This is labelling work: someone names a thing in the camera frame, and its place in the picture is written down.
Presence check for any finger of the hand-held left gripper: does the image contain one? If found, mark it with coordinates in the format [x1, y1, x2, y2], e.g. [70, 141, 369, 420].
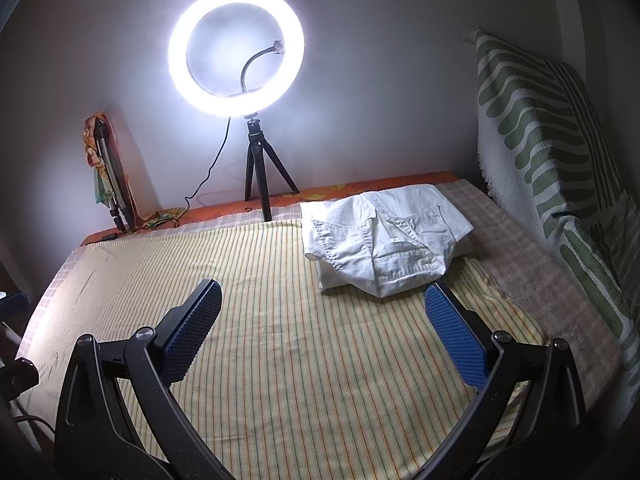
[0, 357, 40, 402]
[0, 292, 29, 318]

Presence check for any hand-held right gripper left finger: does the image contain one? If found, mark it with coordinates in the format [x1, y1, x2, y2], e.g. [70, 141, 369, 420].
[54, 279, 236, 480]

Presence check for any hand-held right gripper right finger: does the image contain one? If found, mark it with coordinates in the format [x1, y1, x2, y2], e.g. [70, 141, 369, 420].
[424, 282, 588, 480]

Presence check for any white shirt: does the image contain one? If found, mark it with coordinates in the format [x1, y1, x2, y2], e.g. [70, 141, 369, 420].
[300, 184, 475, 298]

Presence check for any checked bed sheet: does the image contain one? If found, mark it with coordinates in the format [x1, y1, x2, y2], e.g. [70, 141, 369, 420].
[15, 177, 626, 441]

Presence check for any yellow striped blanket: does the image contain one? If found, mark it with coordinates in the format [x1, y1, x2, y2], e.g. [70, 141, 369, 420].
[17, 220, 546, 480]

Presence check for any small yellow patterned cloth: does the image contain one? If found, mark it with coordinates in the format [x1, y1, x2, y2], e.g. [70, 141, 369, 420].
[142, 208, 181, 228]

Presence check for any orange mattress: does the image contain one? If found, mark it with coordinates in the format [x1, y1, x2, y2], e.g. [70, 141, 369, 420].
[82, 171, 458, 246]

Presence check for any black gooseneck phone holder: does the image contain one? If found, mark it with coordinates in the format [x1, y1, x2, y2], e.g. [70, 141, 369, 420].
[241, 41, 286, 93]

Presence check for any black ring light cable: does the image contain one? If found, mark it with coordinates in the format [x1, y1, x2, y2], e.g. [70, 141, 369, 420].
[182, 116, 232, 216]

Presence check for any black ring light tripod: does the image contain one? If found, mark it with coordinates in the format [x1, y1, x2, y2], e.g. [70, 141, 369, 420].
[243, 114, 301, 222]

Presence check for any white ring light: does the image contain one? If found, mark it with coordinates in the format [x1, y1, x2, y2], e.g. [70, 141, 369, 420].
[168, 0, 305, 120]

